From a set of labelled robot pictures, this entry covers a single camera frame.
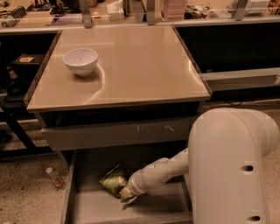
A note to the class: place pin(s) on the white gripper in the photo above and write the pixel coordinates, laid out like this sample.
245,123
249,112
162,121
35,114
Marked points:
135,185

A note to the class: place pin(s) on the green jalapeno chip bag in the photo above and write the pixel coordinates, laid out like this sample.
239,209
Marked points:
114,181

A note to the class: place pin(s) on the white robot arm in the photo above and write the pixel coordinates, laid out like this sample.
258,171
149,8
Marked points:
223,160

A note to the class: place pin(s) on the grey open middle drawer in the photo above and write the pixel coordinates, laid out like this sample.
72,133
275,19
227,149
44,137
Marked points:
88,202

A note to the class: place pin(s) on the grey top drawer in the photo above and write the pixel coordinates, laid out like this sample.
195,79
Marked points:
117,133

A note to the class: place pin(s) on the clear plastic bottle on floor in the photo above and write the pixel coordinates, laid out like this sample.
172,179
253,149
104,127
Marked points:
54,176

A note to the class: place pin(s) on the grey cabinet with beige top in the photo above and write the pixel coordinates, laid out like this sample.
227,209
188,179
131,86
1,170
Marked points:
143,73

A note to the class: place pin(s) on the white ceramic bowl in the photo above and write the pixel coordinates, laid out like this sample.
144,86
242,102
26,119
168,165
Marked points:
81,61

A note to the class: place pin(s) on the black shelf unit left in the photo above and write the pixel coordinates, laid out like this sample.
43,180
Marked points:
23,56

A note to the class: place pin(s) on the white tissue box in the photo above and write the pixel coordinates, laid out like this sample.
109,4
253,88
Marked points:
115,10

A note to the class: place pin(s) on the pink stacked containers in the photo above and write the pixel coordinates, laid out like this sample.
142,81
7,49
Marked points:
172,10

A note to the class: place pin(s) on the grey metal rail right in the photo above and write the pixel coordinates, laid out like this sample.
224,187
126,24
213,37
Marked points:
242,79

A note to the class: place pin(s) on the grey metal post left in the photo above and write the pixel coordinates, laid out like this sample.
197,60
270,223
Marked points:
85,12

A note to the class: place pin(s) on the grey metal post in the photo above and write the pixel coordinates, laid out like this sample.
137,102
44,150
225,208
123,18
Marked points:
150,12
239,10
85,12

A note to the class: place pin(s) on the grey metal post middle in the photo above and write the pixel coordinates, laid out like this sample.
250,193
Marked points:
150,12

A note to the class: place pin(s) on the grey metal post right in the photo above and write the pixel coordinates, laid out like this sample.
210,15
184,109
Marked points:
239,10

